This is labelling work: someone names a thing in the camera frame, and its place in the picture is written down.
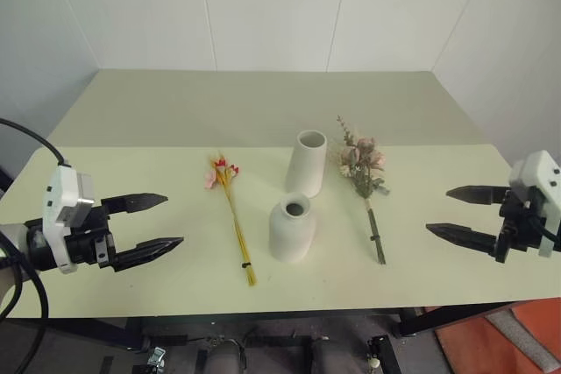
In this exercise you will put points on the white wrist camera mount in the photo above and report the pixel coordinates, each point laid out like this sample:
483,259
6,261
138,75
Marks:
59,199
541,172

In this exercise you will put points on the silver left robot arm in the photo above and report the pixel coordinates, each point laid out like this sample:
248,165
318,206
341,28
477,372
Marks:
17,242

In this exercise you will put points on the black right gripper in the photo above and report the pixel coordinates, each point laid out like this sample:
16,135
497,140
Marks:
521,229

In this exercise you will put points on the yellow-stemmed red pink flower bunch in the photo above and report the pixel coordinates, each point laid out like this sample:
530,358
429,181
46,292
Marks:
232,212

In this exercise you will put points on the grey textured floor pad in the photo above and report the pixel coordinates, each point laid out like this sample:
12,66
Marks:
517,330

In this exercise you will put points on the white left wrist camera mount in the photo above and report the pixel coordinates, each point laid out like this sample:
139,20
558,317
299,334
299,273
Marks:
59,199

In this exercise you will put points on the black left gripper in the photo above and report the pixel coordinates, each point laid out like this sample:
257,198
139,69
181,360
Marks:
85,247

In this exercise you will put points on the tall white cylinder vase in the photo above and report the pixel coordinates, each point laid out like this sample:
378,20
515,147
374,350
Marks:
307,164

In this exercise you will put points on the silver caster wheel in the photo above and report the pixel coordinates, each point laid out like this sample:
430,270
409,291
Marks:
156,356

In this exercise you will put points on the white caster wheel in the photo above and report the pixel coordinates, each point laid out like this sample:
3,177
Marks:
374,358

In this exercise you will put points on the pink flower bouquet green stem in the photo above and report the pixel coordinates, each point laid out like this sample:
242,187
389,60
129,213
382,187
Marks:
364,164

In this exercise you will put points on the white bottle-shaped vase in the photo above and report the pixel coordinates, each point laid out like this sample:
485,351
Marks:
291,234

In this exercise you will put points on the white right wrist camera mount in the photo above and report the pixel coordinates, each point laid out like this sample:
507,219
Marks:
541,172

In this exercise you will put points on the orange floor mat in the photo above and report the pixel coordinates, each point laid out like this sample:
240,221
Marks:
473,343

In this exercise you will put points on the black metal table frame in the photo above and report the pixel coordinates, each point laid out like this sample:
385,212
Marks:
447,315

